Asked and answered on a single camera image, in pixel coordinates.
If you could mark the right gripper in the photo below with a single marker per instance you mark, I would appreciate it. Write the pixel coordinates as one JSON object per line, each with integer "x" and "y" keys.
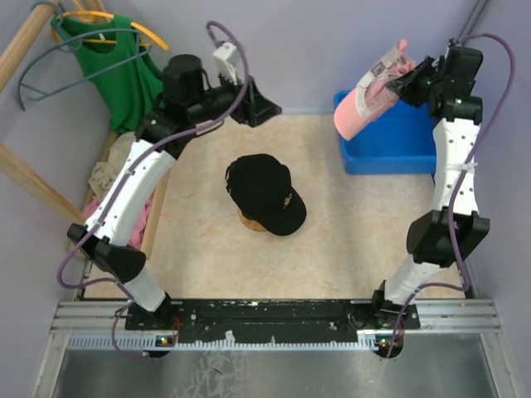
{"x": 402, "y": 84}

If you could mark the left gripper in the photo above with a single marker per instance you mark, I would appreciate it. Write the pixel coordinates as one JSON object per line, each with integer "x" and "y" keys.
{"x": 254, "y": 107}

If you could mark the pink cap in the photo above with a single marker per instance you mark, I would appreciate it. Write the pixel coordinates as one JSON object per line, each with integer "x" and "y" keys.
{"x": 371, "y": 98}

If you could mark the black baseball cap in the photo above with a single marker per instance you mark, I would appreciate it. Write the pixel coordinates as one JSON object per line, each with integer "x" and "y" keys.
{"x": 261, "y": 188}

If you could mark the wooden hat stand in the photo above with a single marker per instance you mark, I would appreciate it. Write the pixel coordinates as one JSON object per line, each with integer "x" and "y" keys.
{"x": 251, "y": 224}

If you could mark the wooden clothes rack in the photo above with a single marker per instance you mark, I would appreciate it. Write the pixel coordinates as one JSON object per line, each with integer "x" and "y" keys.
{"x": 22, "y": 174}

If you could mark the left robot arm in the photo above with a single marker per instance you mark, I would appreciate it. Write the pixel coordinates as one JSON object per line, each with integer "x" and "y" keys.
{"x": 104, "y": 237}

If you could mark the blue plastic bin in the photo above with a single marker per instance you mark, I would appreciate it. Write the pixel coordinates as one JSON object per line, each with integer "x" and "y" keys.
{"x": 398, "y": 142}

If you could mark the green tank top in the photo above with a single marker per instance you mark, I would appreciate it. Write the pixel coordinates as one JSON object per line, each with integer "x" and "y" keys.
{"x": 128, "y": 91}

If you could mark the cream cloth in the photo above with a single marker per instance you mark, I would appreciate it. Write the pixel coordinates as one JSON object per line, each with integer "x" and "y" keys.
{"x": 104, "y": 173}

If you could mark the pink cloth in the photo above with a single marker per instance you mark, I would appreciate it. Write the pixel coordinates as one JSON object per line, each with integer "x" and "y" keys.
{"x": 137, "y": 234}

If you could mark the grey-blue hanger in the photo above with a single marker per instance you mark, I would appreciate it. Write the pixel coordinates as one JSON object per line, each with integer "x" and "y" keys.
{"x": 56, "y": 69}

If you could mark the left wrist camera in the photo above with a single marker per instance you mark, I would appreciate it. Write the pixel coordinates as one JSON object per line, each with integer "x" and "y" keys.
{"x": 226, "y": 57}

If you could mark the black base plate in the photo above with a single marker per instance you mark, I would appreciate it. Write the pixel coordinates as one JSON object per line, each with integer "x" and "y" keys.
{"x": 274, "y": 320}

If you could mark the aluminium frame rail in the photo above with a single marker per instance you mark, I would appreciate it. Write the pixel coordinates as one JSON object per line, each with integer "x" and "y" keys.
{"x": 100, "y": 325}

